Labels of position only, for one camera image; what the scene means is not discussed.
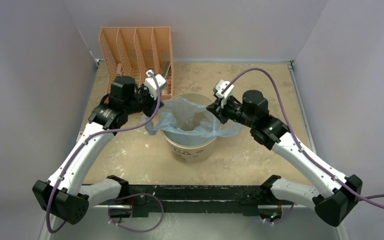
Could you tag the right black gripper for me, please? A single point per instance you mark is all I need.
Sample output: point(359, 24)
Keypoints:
point(216, 109)

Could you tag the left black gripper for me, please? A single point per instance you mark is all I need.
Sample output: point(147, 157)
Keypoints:
point(153, 103)

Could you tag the blue plastic trash bag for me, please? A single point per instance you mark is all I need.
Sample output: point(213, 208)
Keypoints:
point(186, 115)

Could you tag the beige capybara trash bin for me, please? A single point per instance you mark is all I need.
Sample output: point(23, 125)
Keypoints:
point(189, 149)

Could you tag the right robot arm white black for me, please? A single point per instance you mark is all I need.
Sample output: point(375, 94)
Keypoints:
point(329, 193)

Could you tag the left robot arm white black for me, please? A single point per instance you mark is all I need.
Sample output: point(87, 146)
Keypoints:
point(63, 194)

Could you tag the grey pen case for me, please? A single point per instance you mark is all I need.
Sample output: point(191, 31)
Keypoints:
point(166, 69)

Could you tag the pink plastic file organizer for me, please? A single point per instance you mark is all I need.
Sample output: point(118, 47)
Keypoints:
point(138, 49)

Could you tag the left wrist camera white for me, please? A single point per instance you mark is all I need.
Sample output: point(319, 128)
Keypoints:
point(155, 83)

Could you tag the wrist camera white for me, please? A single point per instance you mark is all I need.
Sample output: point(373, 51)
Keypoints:
point(222, 91)
point(155, 83)

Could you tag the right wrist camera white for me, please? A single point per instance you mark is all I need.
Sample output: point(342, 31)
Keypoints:
point(222, 91)

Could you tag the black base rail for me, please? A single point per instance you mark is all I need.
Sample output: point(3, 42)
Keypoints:
point(247, 200)

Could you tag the aluminium frame rail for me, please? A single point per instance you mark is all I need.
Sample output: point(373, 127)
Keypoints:
point(55, 222)

